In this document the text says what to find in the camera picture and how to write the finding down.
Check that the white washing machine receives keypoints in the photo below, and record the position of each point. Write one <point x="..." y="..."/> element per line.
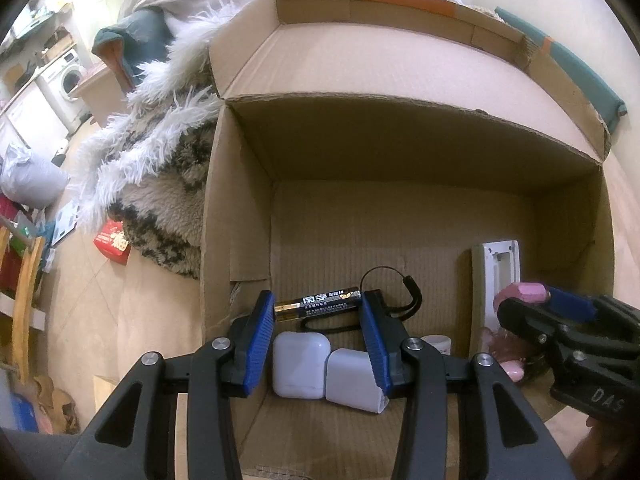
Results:
<point x="65" y="85"/>

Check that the white charger cube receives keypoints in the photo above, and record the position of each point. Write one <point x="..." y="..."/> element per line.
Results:
<point x="352" y="380"/>

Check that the white earbuds case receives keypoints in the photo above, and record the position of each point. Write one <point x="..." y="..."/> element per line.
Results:
<point x="300" y="365"/>

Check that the large cardboard box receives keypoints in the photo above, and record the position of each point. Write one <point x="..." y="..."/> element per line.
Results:
<point x="400" y="135"/>

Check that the brown slippers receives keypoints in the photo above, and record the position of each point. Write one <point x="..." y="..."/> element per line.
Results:
<point x="55" y="405"/>

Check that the small wooden cabinet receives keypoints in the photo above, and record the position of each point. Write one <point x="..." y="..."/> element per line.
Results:
<point x="100" y="92"/>

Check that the white and green plastic frame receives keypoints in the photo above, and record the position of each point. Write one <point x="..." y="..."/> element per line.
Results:
<point x="482" y="300"/>

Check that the wooden chair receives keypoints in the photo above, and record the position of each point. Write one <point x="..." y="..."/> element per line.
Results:
<point x="25" y="300"/>

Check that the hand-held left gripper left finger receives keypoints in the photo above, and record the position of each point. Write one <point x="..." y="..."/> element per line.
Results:
<point x="260" y="345"/>

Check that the grey plastic bag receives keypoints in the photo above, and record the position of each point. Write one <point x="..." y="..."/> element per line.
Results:
<point x="30" y="180"/>

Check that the fluffy patterned blanket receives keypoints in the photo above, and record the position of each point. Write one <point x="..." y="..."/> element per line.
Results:
<point x="165" y="170"/>

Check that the red gift box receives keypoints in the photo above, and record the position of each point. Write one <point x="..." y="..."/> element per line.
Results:
<point x="112" y="242"/>

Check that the person's right hand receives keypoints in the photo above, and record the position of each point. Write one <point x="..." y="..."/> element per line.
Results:
<point x="597" y="450"/>

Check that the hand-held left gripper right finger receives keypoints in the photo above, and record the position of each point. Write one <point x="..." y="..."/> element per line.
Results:
<point x="375" y="345"/>

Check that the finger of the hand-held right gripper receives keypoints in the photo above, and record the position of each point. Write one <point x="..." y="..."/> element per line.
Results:
<point x="570" y="302"/>
<point x="525" y="317"/>

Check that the small white cap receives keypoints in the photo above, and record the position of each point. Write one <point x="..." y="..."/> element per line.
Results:
<point x="437" y="345"/>

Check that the dark teal cushion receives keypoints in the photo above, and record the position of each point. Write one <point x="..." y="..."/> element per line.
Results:
<point x="135" y="40"/>

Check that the pink claw hair clip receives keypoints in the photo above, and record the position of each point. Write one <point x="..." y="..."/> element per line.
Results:
<point x="522" y="292"/>

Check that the black and gold battery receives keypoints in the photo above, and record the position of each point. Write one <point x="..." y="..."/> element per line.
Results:
<point x="320" y="303"/>

